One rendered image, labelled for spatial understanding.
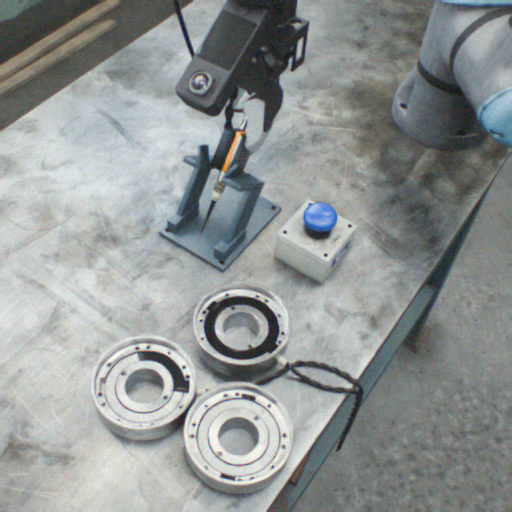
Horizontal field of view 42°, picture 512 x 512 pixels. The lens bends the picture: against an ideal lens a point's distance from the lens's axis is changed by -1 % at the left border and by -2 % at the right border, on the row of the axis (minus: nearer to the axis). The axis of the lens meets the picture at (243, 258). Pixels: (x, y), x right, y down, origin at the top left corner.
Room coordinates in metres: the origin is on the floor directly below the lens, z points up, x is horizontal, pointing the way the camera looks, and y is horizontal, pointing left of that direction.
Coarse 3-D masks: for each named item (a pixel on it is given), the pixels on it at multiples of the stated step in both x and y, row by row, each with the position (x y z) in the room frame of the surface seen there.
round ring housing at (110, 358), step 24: (144, 336) 0.36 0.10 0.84; (120, 360) 0.34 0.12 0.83; (96, 384) 0.31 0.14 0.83; (120, 384) 0.31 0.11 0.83; (168, 384) 0.31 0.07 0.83; (192, 384) 0.31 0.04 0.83; (96, 408) 0.28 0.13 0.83; (144, 408) 0.29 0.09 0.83; (120, 432) 0.26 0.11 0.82; (144, 432) 0.26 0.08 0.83; (168, 432) 0.27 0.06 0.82
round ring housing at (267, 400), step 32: (224, 384) 0.31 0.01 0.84; (256, 384) 0.32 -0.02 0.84; (192, 416) 0.28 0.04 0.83; (224, 416) 0.28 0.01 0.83; (256, 416) 0.29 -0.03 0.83; (288, 416) 0.28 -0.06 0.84; (192, 448) 0.25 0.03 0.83; (256, 448) 0.25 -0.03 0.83; (288, 448) 0.25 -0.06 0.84; (224, 480) 0.22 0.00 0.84; (256, 480) 0.22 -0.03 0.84
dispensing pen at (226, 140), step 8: (232, 128) 0.59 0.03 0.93; (240, 128) 0.59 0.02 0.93; (224, 136) 0.58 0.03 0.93; (232, 136) 0.57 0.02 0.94; (224, 144) 0.57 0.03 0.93; (216, 152) 0.57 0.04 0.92; (224, 152) 0.56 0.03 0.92; (216, 160) 0.56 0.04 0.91; (224, 160) 0.56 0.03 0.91; (216, 168) 0.55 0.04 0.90; (216, 184) 0.56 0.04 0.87; (224, 184) 0.55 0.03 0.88; (216, 192) 0.55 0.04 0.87; (216, 200) 0.54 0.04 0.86; (208, 208) 0.54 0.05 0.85; (208, 216) 0.54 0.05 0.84
